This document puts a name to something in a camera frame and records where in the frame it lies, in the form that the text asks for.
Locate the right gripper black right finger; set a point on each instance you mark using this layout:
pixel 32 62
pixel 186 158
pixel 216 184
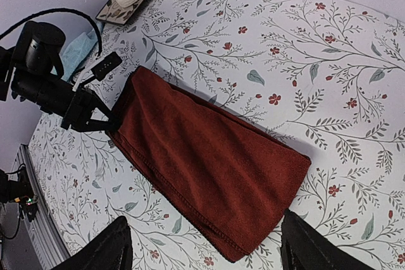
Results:
pixel 304 248

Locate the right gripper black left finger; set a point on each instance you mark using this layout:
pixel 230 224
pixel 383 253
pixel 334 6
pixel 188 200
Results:
pixel 111 249

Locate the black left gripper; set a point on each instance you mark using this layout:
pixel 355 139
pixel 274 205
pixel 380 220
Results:
pixel 58 97

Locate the dark red towel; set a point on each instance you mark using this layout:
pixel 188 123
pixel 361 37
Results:
pixel 229 179

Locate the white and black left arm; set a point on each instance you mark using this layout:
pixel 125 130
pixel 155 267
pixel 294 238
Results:
pixel 99 71

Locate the light blue towel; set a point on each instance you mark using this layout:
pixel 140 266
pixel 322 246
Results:
pixel 76 51

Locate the aluminium front rail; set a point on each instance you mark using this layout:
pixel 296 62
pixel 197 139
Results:
pixel 48 244

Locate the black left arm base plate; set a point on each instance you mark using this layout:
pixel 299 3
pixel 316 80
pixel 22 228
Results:
pixel 16 188

